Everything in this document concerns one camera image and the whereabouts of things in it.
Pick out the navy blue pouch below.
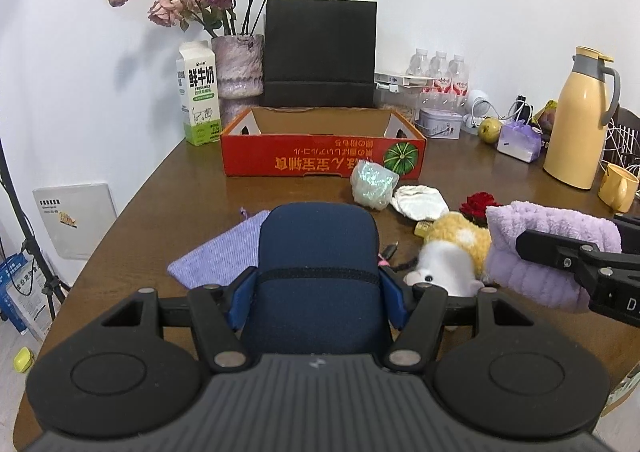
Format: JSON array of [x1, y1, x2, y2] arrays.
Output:
[[242, 203, 392, 356]]

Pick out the yellow mug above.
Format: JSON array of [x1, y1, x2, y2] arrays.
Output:
[[598, 163, 639, 214]]

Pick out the purple textured vase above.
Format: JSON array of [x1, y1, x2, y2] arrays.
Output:
[[210, 34, 264, 127]]

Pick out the iridescent wrapped bundle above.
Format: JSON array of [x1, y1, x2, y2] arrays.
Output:
[[350, 160, 399, 210]]

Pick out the green apple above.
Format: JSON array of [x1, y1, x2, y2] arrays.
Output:
[[477, 117, 502, 144]]

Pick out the white flat box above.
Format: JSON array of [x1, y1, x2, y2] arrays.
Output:
[[374, 73, 432, 88]]

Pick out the white green milk carton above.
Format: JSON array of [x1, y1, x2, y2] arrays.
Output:
[[176, 40, 221, 146]]

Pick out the small yellow green object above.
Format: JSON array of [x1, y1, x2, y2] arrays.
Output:
[[13, 347, 35, 374]]

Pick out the red cardboard pumpkin box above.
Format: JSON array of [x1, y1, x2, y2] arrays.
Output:
[[220, 108, 426, 180]]

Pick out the red fabric rose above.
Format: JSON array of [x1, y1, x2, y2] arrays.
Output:
[[459, 192, 501, 228]]

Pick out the small yellow block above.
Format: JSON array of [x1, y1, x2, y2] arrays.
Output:
[[413, 220, 433, 238]]

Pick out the water bottle left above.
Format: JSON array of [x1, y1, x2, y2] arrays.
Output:
[[406, 48, 430, 77]]

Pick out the water bottle right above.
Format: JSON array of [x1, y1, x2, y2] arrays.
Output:
[[447, 54, 470, 108]]

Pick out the purple tissue pack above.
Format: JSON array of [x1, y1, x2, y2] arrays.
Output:
[[497, 122, 542, 164]]

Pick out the black paper shopping bag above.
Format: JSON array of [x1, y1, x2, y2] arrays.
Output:
[[262, 0, 378, 108]]

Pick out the white tin box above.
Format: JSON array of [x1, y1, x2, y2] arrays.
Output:
[[416, 108, 462, 140]]

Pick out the lavender fluffy towel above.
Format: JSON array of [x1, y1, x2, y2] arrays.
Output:
[[484, 201, 622, 312]]

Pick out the white panel on wall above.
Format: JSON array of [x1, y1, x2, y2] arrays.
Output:
[[32, 182, 117, 260]]

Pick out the yellow thermos jug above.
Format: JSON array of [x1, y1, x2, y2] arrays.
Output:
[[544, 47, 620, 190]]

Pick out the blue paper bag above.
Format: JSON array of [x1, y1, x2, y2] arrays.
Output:
[[1, 253, 52, 342]]

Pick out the white round camera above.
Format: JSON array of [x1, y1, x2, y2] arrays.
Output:
[[461, 89, 492, 134]]

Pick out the snack packet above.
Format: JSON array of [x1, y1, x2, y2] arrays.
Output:
[[533, 100, 558, 134]]

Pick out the yellow white plush toy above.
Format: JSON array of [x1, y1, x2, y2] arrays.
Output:
[[404, 212, 491, 297]]

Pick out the lavender woven drawstring bag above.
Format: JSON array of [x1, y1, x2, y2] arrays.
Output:
[[167, 210, 270, 290]]

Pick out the black cable with pink tie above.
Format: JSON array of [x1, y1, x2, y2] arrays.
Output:
[[377, 242, 419, 278]]

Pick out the clear seed container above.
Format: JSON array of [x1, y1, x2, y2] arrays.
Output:
[[373, 82, 423, 122]]

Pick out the water bottle middle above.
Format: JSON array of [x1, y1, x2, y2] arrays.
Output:
[[426, 51, 448, 108]]

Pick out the black tripod stand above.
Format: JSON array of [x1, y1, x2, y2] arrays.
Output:
[[0, 146, 70, 321]]

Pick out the water bottle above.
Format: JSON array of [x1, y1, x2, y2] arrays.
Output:
[[426, 51, 448, 108], [406, 48, 430, 77], [447, 54, 470, 108]]

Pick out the white crumpled cloth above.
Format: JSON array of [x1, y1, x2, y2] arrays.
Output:
[[390, 186, 449, 221]]

